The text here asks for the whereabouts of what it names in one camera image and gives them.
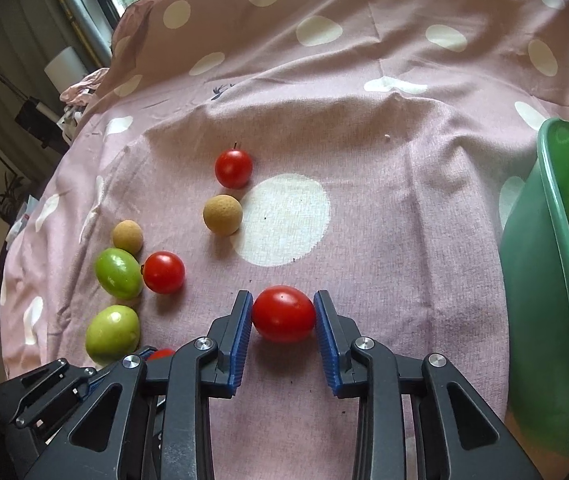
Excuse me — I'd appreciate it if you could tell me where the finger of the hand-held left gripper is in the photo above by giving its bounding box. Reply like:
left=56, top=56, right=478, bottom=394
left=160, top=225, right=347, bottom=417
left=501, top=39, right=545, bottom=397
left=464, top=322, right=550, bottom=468
left=14, top=367, right=102, bottom=429
left=16, top=358, right=72, bottom=409

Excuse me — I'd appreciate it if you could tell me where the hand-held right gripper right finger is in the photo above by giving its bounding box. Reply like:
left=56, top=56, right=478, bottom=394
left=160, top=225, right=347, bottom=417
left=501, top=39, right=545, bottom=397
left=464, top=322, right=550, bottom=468
left=313, top=290, right=545, bottom=480

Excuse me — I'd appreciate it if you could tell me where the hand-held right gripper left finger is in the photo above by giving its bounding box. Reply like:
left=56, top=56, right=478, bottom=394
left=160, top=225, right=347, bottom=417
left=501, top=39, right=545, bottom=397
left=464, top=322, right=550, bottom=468
left=24, top=290, right=255, bottom=480

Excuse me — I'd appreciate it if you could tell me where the green jujube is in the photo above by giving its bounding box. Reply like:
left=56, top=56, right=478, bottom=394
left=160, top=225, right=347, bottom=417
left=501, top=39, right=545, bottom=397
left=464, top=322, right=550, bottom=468
left=95, top=248, right=143, bottom=300
left=85, top=305, right=141, bottom=366

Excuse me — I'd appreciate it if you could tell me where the red cherry tomato with stem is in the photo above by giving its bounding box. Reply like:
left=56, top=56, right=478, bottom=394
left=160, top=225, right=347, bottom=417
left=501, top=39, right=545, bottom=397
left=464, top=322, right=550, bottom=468
left=215, top=142, right=254, bottom=189

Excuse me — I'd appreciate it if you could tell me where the green plastic bowl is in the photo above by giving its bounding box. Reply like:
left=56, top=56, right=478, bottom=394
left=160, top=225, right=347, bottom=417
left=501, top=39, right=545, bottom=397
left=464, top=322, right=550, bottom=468
left=498, top=118, right=569, bottom=458

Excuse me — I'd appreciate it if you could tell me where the tan longan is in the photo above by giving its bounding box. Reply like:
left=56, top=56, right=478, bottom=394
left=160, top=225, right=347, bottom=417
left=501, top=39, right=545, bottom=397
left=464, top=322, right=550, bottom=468
left=203, top=194, right=243, bottom=235
left=112, top=219, right=144, bottom=254

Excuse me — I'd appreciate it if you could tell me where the white plastic bag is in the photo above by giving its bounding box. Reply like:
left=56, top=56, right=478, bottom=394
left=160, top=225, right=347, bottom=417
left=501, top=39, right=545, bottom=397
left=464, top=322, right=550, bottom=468
left=7, top=195, right=40, bottom=241

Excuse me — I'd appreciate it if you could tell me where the pink polka dot blanket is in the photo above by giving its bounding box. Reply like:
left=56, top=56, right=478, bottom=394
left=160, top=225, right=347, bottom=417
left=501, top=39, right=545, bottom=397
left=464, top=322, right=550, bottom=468
left=0, top=0, right=569, bottom=480

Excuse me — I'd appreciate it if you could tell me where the black stand with screen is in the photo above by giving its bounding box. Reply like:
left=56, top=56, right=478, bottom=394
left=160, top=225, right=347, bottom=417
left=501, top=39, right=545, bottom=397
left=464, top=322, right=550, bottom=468
left=0, top=55, right=65, bottom=148

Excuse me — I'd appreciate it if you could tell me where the pink floral cloth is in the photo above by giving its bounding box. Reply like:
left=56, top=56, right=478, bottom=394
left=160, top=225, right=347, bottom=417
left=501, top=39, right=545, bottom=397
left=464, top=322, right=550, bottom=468
left=59, top=67, right=112, bottom=136

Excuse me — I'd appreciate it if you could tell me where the white cylinder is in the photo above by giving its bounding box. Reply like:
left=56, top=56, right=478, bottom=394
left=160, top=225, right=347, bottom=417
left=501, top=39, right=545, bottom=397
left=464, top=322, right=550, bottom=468
left=43, top=46, right=90, bottom=98

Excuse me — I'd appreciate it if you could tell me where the grey metal pipe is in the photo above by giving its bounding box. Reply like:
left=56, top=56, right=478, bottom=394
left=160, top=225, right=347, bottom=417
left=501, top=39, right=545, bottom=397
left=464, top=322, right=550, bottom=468
left=39, top=0, right=115, bottom=68

